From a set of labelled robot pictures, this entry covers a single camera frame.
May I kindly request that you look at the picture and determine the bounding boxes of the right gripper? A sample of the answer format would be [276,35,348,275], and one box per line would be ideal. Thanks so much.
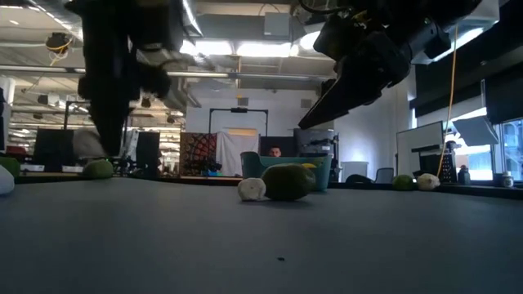
[297,14,412,131]

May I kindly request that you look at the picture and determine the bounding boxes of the white hanging cloth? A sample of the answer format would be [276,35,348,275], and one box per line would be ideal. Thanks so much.
[73,127,138,160]
[215,129,260,178]

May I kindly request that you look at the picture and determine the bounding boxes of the window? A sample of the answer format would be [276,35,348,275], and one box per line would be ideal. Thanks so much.
[492,117,523,183]

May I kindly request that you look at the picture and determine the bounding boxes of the black rounded object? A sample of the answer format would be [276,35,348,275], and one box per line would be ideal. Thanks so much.
[345,173,375,185]

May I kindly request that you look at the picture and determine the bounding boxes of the teal green plastic basket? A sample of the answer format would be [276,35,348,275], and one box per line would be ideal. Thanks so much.
[239,151,333,193]

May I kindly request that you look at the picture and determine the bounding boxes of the grey office chair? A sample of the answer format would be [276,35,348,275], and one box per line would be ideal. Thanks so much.
[374,167,396,185]

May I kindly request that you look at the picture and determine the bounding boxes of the grey ceiling pipe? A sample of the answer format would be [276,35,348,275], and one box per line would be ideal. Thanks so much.
[0,64,340,86]

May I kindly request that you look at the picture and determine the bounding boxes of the yellow hanging cable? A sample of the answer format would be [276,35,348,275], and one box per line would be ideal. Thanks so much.
[436,24,459,178]

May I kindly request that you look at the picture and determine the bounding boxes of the dark bottle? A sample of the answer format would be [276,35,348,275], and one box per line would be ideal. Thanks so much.
[457,164,472,186]

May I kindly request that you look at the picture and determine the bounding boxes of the white board panel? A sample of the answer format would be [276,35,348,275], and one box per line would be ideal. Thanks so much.
[396,120,445,177]

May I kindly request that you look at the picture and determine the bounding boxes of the black table frame rail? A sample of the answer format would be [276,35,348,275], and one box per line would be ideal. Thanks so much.
[0,171,523,201]

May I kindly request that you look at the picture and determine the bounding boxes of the white garlic bulb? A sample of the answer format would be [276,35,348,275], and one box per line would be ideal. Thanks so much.
[416,172,441,192]
[0,164,16,195]
[237,176,267,203]

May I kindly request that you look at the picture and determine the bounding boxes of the grey light panel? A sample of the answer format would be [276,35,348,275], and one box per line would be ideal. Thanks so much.
[452,115,500,148]

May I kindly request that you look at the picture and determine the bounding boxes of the white bin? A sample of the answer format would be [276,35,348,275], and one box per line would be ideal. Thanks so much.
[340,160,369,183]

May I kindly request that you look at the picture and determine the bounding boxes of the ceiling light panel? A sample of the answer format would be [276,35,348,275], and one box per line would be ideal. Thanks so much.
[178,38,302,59]

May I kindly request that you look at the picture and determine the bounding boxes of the black monitor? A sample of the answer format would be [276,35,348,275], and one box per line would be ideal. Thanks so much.
[258,135,296,158]
[135,131,162,179]
[33,127,76,173]

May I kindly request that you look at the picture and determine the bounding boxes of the patterned red tapestry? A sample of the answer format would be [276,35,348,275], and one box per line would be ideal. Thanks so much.
[179,131,218,177]

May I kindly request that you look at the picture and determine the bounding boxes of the green lime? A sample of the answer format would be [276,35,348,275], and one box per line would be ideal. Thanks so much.
[0,156,21,178]
[261,163,317,202]
[83,158,115,180]
[391,174,418,192]

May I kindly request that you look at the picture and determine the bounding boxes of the silver spiral air duct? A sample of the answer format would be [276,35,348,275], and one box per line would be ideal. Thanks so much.
[24,0,203,111]

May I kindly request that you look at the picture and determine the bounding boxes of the dark grey equipment box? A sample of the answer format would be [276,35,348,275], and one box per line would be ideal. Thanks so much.
[293,127,340,158]

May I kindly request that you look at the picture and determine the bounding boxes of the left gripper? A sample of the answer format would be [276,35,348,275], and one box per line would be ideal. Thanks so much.
[77,40,138,158]

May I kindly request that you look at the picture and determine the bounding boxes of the yellow ceiling cable reel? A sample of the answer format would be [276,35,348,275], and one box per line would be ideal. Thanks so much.
[44,31,75,67]

